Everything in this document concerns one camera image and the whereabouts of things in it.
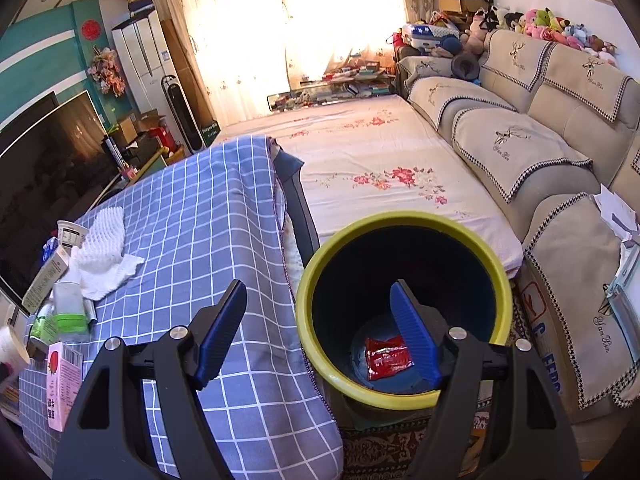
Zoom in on red snack wrapper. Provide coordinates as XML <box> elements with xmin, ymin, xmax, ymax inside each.
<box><xmin>364</xmin><ymin>336</ymin><xmax>413</xmax><ymax>382</ymax></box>

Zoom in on black flat television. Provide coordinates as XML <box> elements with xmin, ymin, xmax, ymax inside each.
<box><xmin>0</xmin><ymin>89</ymin><xmax>121</xmax><ymax>311</ymax></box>

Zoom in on black tower fan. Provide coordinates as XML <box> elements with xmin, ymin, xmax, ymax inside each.
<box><xmin>160</xmin><ymin>75</ymin><xmax>196</xmax><ymax>156</ymax></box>

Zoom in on yellow green television stand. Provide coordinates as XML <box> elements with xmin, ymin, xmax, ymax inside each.
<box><xmin>87</xmin><ymin>147</ymin><xmax>173</xmax><ymax>211</ymax></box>

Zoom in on dark hat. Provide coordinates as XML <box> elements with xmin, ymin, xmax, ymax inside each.
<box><xmin>450</xmin><ymin>54</ymin><xmax>482</xmax><ymax>82</ymax></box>

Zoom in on printed cardboard box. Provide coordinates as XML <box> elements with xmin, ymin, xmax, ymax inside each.
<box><xmin>515</xmin><ymin>270</ymin><xmax>566</xmax><ymax>411</ymax></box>

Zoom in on clear plastic bag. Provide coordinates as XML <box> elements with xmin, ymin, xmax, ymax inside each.
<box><xmin>605</xmin><ymin>240</ymin><xmax>640</xmax><ymax>331</ymax></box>

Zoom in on yellow-rimmed dark trash bin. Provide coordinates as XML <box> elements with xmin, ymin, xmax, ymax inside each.
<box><xmin>295</xmin><ymin>210</ymin><xmax>513</xmax><ymax>411</ymax></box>

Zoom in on pink drink carton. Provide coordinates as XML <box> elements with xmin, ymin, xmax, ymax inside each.
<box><xmin>46</xmin><ymin>341</ymin><xmax>83</xmax><ymax>432</ymax></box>

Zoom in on pile of books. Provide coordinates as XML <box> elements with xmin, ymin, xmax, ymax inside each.
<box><xmin>267</xmin><ymin>57</ymin><xmax>398</xmax><ymax>111</ymax></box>

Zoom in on white papers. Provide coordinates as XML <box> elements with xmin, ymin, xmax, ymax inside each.
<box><xmin>592</xmin><ymin>185</ymin><xmax>640</xmax><ymax>241</ymax></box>

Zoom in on red fire extinguisher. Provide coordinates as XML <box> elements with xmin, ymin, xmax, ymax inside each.
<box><xmin>149</xmin><ymin>124</ymin><xmax>178</xmax><ymax>156</ymax></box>

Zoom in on cream curtains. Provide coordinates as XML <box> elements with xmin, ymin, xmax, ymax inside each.
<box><xmin>150</xmin><ymin>0</ymin><xmax>436</xmax><ymax>131</ymax></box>

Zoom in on artificial flower decoration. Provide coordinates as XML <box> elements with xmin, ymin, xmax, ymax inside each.
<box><xmin>87</xmin><ymin>46</ymin><xmax>126</xmax><ymax>98</ymax></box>

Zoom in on blue checked tablecloth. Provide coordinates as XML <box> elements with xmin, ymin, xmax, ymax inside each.
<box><xmin>17</xmin><ymin>135</ymin><xmax>346</xmax><ymax>480</ymax></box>

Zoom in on small green bottle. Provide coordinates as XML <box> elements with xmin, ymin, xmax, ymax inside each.
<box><xmin>27</xmin><ymin>302</ymin><xmax>61</xmax><ymax>356</ymax></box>

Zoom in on open cardboard boxes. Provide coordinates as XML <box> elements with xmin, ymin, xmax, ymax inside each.
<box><xmin>107</xmin><ymin>110</ymin><xmax>166</xmax><ymax>161</ymax></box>

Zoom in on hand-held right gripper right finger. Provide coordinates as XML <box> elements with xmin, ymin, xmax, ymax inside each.
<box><xmin>389</xmin><ymin>279</ymin><xmax>583</xmax><ymax>480</ymax></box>

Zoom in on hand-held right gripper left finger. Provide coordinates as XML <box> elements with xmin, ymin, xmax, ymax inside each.
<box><xmin>52</xmin><ymin>279</ymin><xmax>248</xmax><ymax>480</ymax></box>

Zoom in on white tall cabinet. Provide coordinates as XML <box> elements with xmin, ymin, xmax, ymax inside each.
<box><xmin>111</xmin><ymin>7</ymin><xmax>178</xmax><ymax>116</ymax></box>

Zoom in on pile of plush toys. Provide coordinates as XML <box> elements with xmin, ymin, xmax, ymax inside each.
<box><xmin>460</xmin><ymin>5</ymin><xmax>621</xmax><ymax>56</ymax></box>

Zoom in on beige carton box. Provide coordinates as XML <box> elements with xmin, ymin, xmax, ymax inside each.
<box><xmin>21</xmin><ymin>245</ymin><xmax>71</xmax><ymax>316</ymax></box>

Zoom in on dark table frame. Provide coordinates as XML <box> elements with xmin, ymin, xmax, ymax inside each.
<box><xmin>272</xmin><ymin>150</ymin><xmax>321</xmax><ymax>261</ymax></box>

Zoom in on floral bed sheet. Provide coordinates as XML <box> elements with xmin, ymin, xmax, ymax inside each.
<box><xmin>220</xmin><ymin>94</ymin><xmax>523</xmax><ymax>281</ymax></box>

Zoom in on beige cup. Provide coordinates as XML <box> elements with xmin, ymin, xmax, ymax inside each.
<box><xmin>0</xmin><ymin>325</ymin><xmax>32</xmax><ymax>386</ymax></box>

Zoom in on dark patterned rug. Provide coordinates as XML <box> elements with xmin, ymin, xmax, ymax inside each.
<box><xmin>340</xmin><ymin>400</ymin><xmax>493</xmax><ymax>480</ymax></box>

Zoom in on beige sofa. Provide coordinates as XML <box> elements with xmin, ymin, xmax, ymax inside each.
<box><xmin>395</xmin><ymin>27</ymin><xmax>640</xmax><ymax>461</ymax></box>

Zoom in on blue white bag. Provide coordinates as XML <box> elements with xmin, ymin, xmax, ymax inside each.
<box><xmin>402</xmin><ymin>22</ymin><xmax>463</xmax><ymax>56</ymax></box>

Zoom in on clear bottle with green cap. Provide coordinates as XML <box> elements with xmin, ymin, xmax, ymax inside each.
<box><xmin>52</xmin><ymin>280</ymin><xmax>92</xmax><ymax>342</ymax></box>

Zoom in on white paper cup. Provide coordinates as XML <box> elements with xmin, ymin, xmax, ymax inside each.
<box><xmin>56</xmin><ymin>220</ymin><xmax>91</xmax><ymax>251</ymax></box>

